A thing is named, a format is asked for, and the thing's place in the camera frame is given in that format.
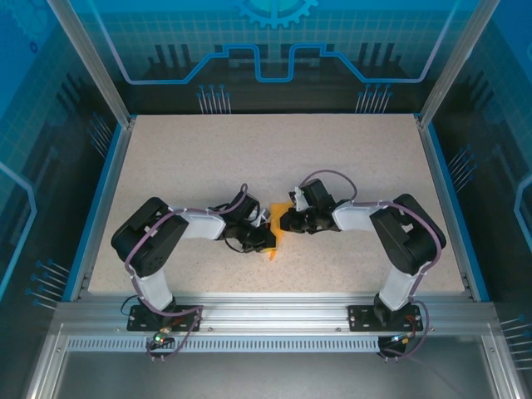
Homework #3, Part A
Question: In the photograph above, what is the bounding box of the grey metal bottom sheet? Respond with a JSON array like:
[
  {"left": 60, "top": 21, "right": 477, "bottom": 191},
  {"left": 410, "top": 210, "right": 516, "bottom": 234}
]
[{"left": 53, "top": 351, "right": 500, "bottom": 399}]

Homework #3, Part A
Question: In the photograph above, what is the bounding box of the aluminium lower frame rail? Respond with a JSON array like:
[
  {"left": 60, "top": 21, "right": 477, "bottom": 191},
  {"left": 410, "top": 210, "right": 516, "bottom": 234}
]
[
  {"left": 481, "top": 328, "right": 525, "bottom": 399},
  {"left": 24, "top": 323, "right": 70, "bottom": 399}
]

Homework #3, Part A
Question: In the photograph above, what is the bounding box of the aluminium frame post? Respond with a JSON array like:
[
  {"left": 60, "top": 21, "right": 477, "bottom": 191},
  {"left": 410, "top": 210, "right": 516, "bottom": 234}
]
[
  {"left": 417, "top": 0, "right": 502, "bottom": 128},
  {"left": 45, "top": 0, "right": 136, "bottom": 128}
]

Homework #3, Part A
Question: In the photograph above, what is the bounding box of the blue printed gear panel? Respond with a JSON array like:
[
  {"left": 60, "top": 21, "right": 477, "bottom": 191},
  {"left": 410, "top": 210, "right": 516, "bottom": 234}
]
[{"left": 68, "top": 0, "right": 479, "bottom": 116}]

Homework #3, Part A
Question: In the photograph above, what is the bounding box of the aluminium table side rail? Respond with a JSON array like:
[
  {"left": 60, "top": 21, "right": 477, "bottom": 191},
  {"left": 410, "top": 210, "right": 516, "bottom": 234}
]
[
  {"left": 70, "top": 118, "right": 138, "bottom": 303},
  {"left": 416, "top": 116, "right": 478, "bottom": 301}
]

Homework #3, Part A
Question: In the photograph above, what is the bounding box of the orange paper sheet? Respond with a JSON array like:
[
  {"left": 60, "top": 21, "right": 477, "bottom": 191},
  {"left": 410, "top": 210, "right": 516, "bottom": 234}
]
[{"left": 265, "top": 200, "right": 292, "bottom": 263}]

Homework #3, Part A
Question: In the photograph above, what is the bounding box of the aluminium cross beam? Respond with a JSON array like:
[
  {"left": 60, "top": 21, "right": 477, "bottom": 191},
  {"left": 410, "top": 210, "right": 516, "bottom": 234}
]
[{"left": 52, "top": 290, "right": 498, "bottom": 333}]

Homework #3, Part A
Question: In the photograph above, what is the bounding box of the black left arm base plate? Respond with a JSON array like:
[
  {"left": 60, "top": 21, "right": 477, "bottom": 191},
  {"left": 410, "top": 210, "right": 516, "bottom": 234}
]
[{"left": 126, "top": 304, "right": 204, "bottom": 333}]

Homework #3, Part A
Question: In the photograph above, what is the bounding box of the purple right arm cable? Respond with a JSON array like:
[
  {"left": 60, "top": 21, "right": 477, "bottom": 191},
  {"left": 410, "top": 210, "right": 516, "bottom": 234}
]
[{"left": 301, "top": 168, "right": 448, "bottom": 362}]

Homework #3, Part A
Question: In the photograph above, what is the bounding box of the slotted grey cable duct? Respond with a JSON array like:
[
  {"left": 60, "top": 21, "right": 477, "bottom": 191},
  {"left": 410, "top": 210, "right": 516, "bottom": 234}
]
[{"left": 64, "top": 337, "right": 416, "bottom": 353}]

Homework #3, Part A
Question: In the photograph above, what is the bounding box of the cable connector with green light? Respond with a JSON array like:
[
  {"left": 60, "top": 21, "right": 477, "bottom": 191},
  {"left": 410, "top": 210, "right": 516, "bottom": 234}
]
[{"left": 151, "top": 328, "right": 175, "bottom": 347}]

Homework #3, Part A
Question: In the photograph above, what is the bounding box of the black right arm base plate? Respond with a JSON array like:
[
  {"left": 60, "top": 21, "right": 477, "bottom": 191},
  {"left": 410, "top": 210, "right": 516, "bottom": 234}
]
[{"left": 347, "top": 304, "right": 421, "bottom": 333}]

